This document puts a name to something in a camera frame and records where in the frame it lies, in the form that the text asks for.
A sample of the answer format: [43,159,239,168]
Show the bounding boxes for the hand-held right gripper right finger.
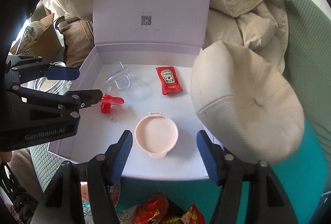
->
[197,130,299,224]

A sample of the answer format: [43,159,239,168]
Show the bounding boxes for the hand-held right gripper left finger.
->
[31,130,133,224]

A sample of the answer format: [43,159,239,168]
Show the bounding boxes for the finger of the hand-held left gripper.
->
[16,89,103,113]
[6,56,80,84]

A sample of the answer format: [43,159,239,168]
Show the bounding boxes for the red mini fan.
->
[100,94,125,121]

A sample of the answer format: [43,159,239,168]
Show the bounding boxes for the clear plastic holder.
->
[103,61,132,91]

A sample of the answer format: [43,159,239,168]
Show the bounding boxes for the round pale pink case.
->
[134,111,179,160]

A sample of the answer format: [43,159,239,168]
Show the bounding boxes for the red ketchup packet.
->
[156,66,183,96]

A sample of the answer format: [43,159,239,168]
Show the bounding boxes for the white gift box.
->
[48,0,224,180]

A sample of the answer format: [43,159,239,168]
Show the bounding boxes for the clear glass jar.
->
[34,61,71,95]

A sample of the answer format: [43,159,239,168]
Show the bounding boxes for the brown cushion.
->
[55,13,94,68]

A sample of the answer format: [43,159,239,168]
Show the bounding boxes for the small brown carton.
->
[16,13,65,64]

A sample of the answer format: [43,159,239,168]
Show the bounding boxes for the brown fleece blanket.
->
[10,148,43,199]

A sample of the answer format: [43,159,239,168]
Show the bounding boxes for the crumpled snack packet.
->
[17,20,48,55]

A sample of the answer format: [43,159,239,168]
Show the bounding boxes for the beige cap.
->
[191,41,305,165]

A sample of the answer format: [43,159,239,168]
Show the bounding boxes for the beige puffer jacket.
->
[45,0,291,80]

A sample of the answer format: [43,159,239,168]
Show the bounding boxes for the black coiled cable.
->
[0,162,39,217]

